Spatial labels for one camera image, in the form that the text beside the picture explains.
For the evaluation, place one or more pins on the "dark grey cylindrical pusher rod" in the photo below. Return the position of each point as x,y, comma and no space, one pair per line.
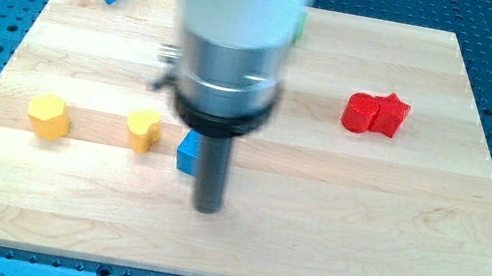
211,171

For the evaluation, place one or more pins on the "blue cube block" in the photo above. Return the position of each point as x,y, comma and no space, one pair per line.
187,153

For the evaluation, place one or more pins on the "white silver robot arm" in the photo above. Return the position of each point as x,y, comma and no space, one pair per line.
227,77

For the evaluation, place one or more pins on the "yellow heart block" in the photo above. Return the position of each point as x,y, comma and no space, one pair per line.
144,129

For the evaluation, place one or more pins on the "red rounded block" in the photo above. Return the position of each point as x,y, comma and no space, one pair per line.
359,112

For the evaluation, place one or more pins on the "light wooden board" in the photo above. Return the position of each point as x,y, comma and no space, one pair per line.
304,196

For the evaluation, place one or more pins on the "green block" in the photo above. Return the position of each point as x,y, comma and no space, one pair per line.
300,27

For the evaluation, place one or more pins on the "yellow hexagon block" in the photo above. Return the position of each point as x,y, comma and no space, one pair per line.
49,116

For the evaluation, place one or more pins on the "red star block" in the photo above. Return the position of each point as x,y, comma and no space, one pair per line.
392,112

